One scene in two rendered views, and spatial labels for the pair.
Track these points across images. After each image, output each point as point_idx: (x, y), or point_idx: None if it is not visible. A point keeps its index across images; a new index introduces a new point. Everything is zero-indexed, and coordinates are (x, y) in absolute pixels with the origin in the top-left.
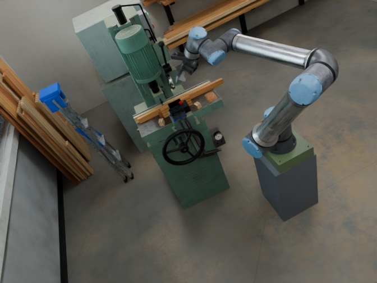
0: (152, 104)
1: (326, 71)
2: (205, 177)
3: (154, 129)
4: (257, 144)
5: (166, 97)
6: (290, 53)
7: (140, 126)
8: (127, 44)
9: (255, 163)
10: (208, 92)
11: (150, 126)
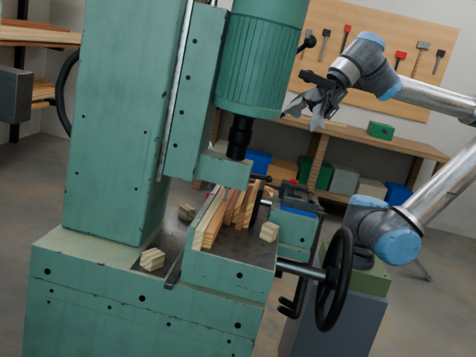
0: (149, 214)
1: None
2: None
3: (270, 250)
4: (419, 232)
5: (209, 186)
6: (460, 95)
7: (221, 253)
8: (306, 3)
9: (307, 316)
10: (251, 184)
11: (247, 246)
